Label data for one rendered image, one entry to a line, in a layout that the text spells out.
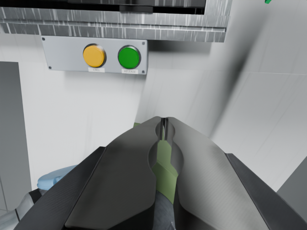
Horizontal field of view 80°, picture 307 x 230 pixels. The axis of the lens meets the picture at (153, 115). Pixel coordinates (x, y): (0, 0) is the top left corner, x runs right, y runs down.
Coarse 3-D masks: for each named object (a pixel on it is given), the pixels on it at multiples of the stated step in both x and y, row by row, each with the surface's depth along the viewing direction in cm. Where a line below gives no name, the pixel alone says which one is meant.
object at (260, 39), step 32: (0, 0) 42; (32, 0) 42; (256, 0) 40; (288, 0) 40; (256, 32) 43; (288, 32) 43; (160, 64) 48; (192, 64) 47; (224, 64) 47; (256, 64) 47; (288, 64) 46
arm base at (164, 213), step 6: (156, 192) 45; (156, 198) 43; (162, 198) 43; (156, 204) 42; (162, 204) 42; (168, 204) 42; (156, 210) 41; (162, 210) 41; (168, 210) 41; (156, 216) 40; (162, 216) 40; (168, 216) 40; (156, 222) 39; (162, 222) 40; (168, 222) 40; (174, 222) 40; (156, 228) 39; (162, 228) 39; (168, 228) 40; (174, 228) 40
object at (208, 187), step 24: (168, 120) 11; (192, 144) 9; (192, 168) 8; (216, 168) 8; (192, 192) 7; (216, 192) 7; (240, 192) 7; (192, 216) 6; (216, 216) 6; (240, 216) 6
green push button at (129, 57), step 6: (126, 48) 35; (132, 48) 36; (120, 54) 36; (126, 54) 36; (132, 54) 36; (138, 54) 37; (120, 60) 36; (126, 60) 36; (132, 60) 36; (138, 60) 36; (126, 66) 37; (132, 66) 37
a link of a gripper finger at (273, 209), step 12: (228, 156) 9; (240, 168) 8; (240, 180) 7; (252, 180) 7; (252, 192) 7; (264, 192) 7; (264, 204) 6; (276, 204) 6; (288, 204) 6; (264, 216) 6; (276, 216) 6; (288, 216) 6; (300, 216) 6; (276, 228) 6; (288, 228) 6; (300, 228) 6
